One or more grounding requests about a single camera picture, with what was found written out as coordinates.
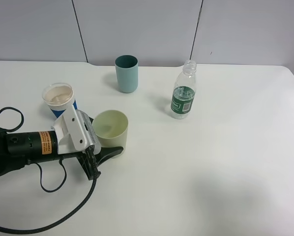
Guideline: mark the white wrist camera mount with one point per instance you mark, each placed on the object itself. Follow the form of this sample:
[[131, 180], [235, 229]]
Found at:
[[74, 132]]

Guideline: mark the pale green plastic cup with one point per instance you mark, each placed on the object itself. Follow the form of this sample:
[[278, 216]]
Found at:
[[111, 128]]

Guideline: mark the blue white paper cup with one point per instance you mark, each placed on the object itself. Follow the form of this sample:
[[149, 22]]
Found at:
[[59, 97]]

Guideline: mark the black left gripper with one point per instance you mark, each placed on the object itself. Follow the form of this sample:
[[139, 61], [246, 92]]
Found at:
[[37, 147]]

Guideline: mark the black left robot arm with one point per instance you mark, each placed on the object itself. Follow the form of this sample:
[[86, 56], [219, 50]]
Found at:
[[20, 149]]

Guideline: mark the clear bottle green label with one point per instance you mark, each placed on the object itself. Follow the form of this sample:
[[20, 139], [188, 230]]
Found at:
[[184, 91]]

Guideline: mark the teal plastic cup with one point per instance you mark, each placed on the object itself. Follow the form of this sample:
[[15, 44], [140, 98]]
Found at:
[[127, 73]]

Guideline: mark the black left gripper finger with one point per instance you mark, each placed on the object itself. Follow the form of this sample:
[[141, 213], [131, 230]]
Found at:
[[107, 153]]

